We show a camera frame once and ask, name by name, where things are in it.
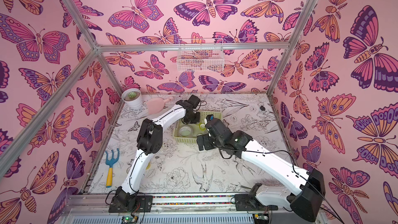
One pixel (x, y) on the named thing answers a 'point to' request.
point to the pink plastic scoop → (155, 105)
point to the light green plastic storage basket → (195, 131)
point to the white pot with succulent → (132, 98)
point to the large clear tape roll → (185, 130)
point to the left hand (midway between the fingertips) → (199, 120)
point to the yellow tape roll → (202, 127)
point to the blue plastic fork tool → (111, 163)
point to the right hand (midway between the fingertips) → (202, 140)
